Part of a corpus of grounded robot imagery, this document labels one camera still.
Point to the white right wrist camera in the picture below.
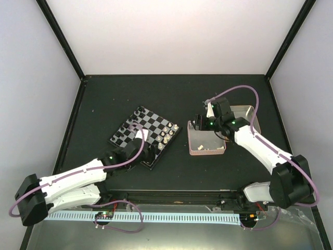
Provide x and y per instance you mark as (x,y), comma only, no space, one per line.
(209,106)

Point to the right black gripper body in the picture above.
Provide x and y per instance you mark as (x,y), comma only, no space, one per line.
(203,126)

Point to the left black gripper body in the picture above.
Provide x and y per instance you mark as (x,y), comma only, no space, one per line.
(150,155)

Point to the pink tin box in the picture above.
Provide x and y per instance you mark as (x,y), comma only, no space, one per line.
(204,142)

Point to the light blue slotted cable duct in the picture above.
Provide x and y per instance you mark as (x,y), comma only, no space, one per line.
(147,217)

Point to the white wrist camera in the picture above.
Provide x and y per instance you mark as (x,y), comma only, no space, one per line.
(142,134)
(209,106)

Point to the black right frame post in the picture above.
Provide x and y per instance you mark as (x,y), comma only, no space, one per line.
(289,38)

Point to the black mounting rail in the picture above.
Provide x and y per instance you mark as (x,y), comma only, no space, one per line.
(231,199)

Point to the yellow tin lid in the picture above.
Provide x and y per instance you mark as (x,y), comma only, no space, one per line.
(247,112)

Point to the black left frame post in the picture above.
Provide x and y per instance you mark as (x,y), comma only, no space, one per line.
(53,23)

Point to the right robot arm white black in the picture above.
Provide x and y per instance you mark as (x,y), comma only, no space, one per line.
(288,185)

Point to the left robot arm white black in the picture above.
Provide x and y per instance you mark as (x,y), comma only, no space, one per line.
(36,197)

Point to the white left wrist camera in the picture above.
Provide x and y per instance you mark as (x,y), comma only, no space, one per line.
(142,134)

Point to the black frame post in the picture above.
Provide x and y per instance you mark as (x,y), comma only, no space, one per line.
(53,23)
(289,38)

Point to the black white chessboard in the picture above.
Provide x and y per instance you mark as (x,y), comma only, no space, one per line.
(157,132)

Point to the small circuit board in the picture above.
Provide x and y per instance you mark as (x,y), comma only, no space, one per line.
(104,215)

